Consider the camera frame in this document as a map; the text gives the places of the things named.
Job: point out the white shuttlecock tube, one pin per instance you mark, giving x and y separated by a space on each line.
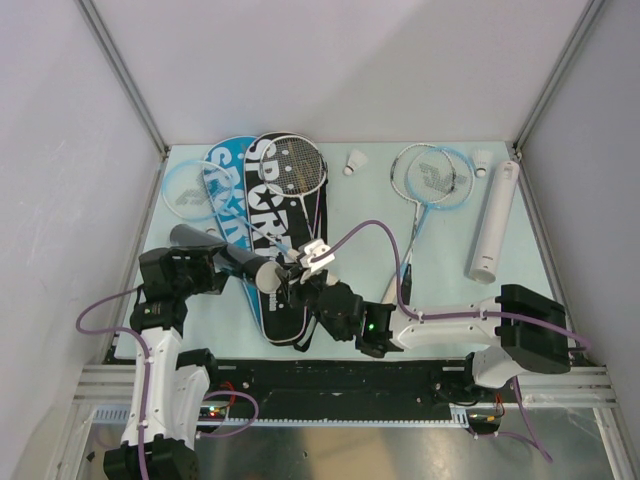
490 240

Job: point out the white racket right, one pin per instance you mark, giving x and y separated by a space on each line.
420 175

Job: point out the white racket on black bag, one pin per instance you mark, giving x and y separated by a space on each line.
292 166

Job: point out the blue racket bag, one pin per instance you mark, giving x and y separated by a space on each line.
229 154

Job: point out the right circuit board with wires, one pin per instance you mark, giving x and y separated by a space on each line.
486 422

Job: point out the left circuit board with wires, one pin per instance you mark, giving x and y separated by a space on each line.
218 408

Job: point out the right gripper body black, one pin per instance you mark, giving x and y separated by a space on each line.
333 331

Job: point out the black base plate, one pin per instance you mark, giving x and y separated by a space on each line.
441 380

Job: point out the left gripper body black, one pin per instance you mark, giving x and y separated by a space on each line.
195 275

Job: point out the light blue racket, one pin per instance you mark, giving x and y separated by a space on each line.
183 192
462 181

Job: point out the left frame post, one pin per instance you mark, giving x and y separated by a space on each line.
115 60

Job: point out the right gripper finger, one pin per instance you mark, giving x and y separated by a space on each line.
291 273
288 295

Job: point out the circuit board with wires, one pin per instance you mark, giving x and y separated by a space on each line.
486 422
218 408

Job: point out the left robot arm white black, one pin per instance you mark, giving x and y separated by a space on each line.
170 384

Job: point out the right frame post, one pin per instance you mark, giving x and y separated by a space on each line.
568 55

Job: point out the black shuttlecock tube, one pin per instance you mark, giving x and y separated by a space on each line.
256 270

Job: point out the frame post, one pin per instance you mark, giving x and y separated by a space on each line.
568 55
115 60

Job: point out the black racket bag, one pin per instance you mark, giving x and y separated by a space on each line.
290 221

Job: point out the white racket black grip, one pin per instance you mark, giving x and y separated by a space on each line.
228 204

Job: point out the aluminium frame rail front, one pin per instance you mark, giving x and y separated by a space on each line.
109 390

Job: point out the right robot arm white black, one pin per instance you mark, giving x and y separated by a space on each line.
516 331

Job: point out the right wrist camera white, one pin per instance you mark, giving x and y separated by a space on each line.
314 256

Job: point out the shuttlecock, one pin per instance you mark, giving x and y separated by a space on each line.
355 161
482 160

